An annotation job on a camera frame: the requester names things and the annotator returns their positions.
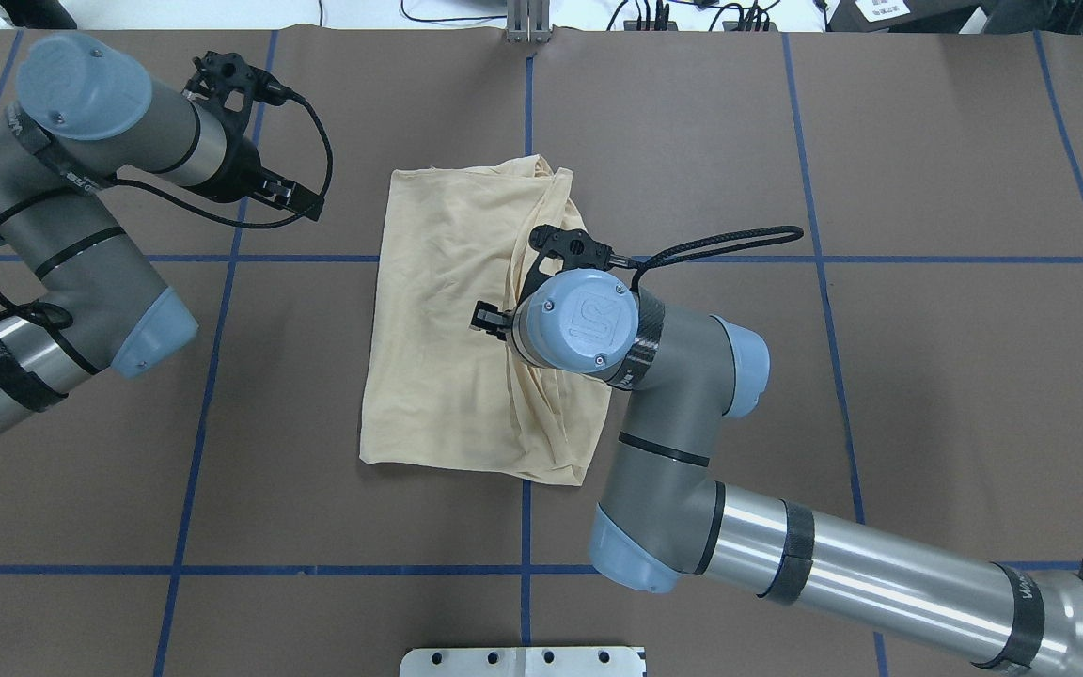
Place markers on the brown black box device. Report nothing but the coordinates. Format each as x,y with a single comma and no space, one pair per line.
910,17

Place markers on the cream long-sleeve graphic shirt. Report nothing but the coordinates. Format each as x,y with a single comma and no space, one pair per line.
439,394

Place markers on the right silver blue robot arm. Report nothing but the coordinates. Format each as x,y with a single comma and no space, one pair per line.
938,401

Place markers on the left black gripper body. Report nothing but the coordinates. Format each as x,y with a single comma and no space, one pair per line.
232,177

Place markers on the orange black electronics board near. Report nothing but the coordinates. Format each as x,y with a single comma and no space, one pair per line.
752,18

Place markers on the orange black electronics board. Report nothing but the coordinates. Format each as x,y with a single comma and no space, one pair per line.
651,17
752,18

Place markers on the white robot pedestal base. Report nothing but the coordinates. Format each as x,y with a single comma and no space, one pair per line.
526,661

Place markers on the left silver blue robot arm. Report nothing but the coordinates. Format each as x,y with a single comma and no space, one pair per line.
77,296

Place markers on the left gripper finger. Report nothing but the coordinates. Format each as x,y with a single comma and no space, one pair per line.
288,195

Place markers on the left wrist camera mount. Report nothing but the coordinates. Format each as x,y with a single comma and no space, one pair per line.
225,86

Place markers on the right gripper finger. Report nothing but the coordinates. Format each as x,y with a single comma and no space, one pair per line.
485,319

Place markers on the orange black electronics board far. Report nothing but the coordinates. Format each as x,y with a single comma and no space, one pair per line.
651,17

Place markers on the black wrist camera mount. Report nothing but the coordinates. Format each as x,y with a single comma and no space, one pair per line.
575,250

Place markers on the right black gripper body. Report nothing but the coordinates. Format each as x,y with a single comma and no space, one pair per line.
488,317

